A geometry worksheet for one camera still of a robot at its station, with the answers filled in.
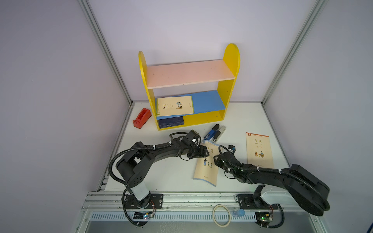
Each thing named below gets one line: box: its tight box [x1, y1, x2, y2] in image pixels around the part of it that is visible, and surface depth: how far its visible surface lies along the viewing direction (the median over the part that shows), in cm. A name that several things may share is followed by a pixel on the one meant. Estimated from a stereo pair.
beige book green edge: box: [155, 95, 195, 117], surface depth 101 cm
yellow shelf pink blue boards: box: [184, 43, 241, 129], surface depth 89 cm
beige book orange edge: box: [245, 132, 275, 169], surface depth 97 cm
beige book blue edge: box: [193, 140, 221, 187], surface depth 84 cm
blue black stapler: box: [203, 123, 221, 141], surface depth 99 cm
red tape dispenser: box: [133, 107, 152, 129], surface depth 106 cm
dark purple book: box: [158, 116, 185, 129], surface depth 105 cm
